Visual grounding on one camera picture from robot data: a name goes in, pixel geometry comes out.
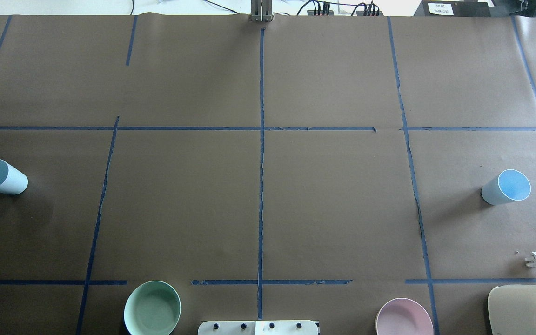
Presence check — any light blue cup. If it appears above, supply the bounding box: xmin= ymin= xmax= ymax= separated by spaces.
xmin=481 ymin=169 xmax=532 ymax=205
xmin=0 ymin=159 xmax=28 ymax=195

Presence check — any black power strip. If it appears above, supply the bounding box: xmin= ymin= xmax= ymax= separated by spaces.
xmin=304 ymin=6 xmax=385 ymax=16

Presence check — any green bowl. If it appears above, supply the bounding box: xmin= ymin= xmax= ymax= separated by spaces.
xmin=123 ymin=281 xmax=181 ymax=335

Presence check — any pink bowl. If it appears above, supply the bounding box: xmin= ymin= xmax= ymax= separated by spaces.
xmin=375 ymin=298 xmax=435 ymax=335

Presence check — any black box with label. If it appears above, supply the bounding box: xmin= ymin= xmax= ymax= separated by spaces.
xmin=413 ymin=0 xmax=491 ymax=17

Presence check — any cream toaster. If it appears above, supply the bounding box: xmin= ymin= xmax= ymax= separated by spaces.
xmin=487 ymin=284 xmax=536 ymax=335

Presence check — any grey aluminium camera post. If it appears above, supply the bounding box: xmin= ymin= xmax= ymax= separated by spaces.
xmin=250 ymin=0 xmax=274 ymax=22

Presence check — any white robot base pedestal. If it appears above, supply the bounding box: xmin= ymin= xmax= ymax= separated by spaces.
xmin=197 ymin=320 xmax=321 ymax=335

